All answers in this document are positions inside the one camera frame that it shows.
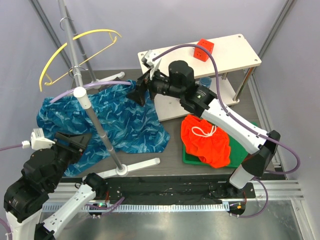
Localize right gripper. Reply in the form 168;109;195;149
126;64;184;107

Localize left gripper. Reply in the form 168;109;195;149
48;129;93;188

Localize yellow clothes hanger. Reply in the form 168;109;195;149
38;28;123;92

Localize orange shorts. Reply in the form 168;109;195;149
180;114;231;168

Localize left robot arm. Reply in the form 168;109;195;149
4;132;107;240

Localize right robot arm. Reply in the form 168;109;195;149
126;60;281;198

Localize purple clothes hanger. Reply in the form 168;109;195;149
50;80;132;103

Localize blue patterned shorts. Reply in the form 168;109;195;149
36;80;170;177

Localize grey clothes rack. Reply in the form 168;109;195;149
57;0;161;179

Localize blue cup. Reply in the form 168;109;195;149
198;76;212;89

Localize red cube power socket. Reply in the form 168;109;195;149
193;38;215;62

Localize white two-tier shelf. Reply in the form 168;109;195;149
154;34;262;122

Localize green plastic tray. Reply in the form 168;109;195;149
182;134;248;168

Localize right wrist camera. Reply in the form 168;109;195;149
141;50;161;80

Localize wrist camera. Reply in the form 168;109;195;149
21;128;55;151
141;50;161;80

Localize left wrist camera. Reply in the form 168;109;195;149
21;128;55;151

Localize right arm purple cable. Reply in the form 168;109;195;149
151;43;302;218

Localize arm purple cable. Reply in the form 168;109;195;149
0;143;126;238
151;43;302;218

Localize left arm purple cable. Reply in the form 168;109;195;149
0;143;126;238

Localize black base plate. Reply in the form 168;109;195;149
47;176;256;201

